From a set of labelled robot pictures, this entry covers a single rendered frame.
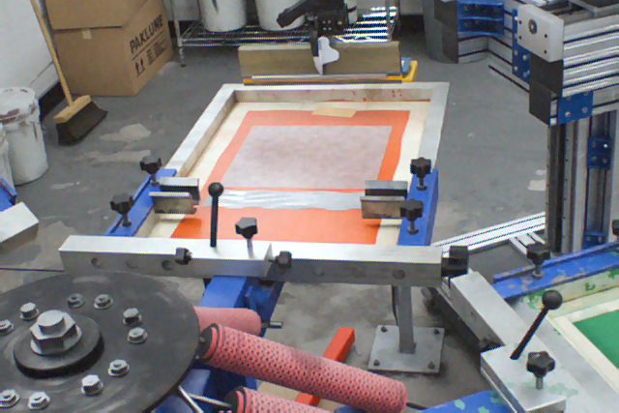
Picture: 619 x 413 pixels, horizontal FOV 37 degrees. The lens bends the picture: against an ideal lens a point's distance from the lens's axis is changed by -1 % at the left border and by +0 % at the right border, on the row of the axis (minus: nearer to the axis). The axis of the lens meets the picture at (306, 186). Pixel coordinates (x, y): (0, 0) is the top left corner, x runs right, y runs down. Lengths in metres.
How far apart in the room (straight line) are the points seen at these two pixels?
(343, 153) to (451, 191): 1.79
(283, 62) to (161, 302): 1.22
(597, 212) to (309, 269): 1.27
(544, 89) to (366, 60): 0.41
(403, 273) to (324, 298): 1.69
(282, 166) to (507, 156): 2.16
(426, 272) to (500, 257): 1.51
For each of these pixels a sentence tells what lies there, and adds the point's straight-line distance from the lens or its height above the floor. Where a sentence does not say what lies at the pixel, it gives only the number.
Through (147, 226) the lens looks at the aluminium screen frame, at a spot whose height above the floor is 0.97.
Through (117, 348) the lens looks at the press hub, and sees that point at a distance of 1.00.
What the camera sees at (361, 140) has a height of 0.96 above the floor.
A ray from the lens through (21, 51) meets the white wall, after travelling 4.94.
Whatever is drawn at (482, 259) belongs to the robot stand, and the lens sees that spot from 3.04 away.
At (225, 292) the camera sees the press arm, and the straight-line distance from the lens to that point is 1.52.
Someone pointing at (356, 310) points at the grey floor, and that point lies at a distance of 3.19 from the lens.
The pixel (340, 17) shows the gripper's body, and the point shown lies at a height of 1.22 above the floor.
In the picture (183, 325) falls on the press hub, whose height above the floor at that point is 1.31.
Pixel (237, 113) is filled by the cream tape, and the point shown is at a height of 0.96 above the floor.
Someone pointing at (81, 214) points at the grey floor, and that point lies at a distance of 4.05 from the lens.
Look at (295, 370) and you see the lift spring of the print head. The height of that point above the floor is 1.16.
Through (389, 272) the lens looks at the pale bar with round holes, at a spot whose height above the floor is 1.02.
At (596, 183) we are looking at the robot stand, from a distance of 2.64.
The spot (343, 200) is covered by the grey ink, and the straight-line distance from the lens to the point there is 1.89.
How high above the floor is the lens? 1.90
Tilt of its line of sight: 29 degrees down
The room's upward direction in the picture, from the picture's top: 6 degrees counter-clockwise
